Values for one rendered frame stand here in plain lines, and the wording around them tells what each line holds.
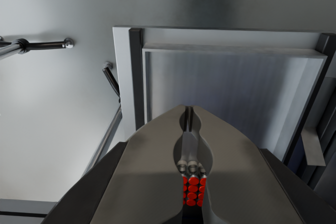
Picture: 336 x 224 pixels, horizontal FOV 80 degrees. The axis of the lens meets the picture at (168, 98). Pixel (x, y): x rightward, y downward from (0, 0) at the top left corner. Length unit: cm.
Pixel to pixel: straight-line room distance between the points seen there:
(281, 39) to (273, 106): 12
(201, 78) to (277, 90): 13
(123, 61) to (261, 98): 25
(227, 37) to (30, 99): 155
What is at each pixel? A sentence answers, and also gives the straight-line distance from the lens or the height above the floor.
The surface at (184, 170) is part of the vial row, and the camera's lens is 44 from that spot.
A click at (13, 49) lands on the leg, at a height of 20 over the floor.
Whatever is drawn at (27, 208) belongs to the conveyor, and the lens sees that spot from 77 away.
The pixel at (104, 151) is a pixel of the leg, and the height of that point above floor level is 58.
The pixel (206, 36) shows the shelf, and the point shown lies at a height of 88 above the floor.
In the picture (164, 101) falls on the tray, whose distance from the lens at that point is 37.
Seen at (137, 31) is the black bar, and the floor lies 90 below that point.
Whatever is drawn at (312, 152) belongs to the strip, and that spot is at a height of 92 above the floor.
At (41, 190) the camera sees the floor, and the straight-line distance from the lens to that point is 244.
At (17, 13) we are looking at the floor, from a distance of 153.
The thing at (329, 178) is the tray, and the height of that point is 88.
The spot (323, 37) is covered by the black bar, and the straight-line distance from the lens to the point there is 38.
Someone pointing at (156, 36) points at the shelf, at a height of 88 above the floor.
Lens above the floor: 120
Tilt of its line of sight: 61 degrees down
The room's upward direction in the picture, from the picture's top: 174 degrees counter-clockwise
